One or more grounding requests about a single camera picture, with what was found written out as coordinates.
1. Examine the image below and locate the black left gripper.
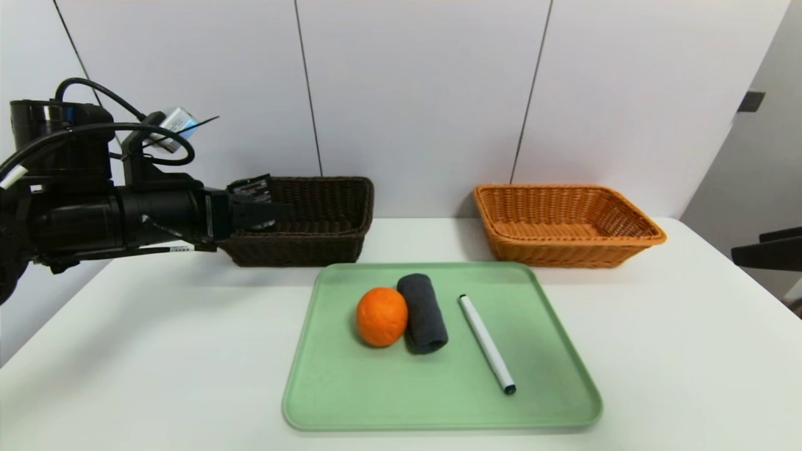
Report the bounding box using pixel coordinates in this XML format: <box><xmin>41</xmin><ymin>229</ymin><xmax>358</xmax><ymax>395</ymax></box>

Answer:
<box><xmin>116</xmin><ymin>185</ymin><xmax>294</xmax><ymax>251</ymax></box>

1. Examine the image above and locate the black cosmetic tube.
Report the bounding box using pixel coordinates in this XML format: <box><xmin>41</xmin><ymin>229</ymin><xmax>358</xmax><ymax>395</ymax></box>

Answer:
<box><xmin>226</xmin><ymin>174</ymin><xmax>277</xmax><ymax>230</ymax></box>

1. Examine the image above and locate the orange fruit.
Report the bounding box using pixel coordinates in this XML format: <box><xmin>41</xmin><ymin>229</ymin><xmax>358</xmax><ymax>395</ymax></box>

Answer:
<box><xmin>356</xmin><ymin>286</ymin><xmax>409</xmax><ymax>348</ymax></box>

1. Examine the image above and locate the dark grey towel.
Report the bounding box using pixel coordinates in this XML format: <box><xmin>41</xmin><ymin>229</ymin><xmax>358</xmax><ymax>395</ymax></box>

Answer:
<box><xmin>397</xmin><ymin>273</ymin><xmax>449</xmax><ymax>355</ymax></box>

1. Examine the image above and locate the white marker pen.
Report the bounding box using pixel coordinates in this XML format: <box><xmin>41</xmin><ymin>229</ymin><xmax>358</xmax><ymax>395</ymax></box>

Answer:
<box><xmin>458</xmin><ymin>294</ymin><xmax>517</xmax><ymax>395</ymax></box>

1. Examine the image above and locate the dark brown wicker basket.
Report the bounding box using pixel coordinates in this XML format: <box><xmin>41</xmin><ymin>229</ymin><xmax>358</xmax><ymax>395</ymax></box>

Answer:
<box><xmin>216</xmin><ymin>177</ymin><xmax>375</xmax><ymax>267</ymax></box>

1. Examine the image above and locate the orange wicker basket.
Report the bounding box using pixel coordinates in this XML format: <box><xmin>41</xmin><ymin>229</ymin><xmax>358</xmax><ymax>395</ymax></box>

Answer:
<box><xmin>472</xmin><ymin>184</ymin><xmax>667</xmax><ymax>269</ymax></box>

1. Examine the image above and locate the light green plastic tray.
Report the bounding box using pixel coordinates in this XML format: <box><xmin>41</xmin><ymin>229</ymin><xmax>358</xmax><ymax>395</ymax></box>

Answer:
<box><xmin>283</xmin><ymin>261</ymin><xmax>604</xmax><ymax>432</ymax></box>

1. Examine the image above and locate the black left camera cable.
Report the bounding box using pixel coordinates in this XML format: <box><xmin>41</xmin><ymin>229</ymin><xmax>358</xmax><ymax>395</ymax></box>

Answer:
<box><xmin>55</xmin><ymin>77</ymin><xmax>151</xmax><ymax>123</ymax></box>

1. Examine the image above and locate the black cable with white sleeve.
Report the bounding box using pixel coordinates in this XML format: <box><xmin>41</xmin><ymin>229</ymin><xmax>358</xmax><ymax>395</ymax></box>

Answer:
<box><xmin>0</xmin><ymin>123</ymin><xmax>196</xmax><ymax>189</ymax></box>

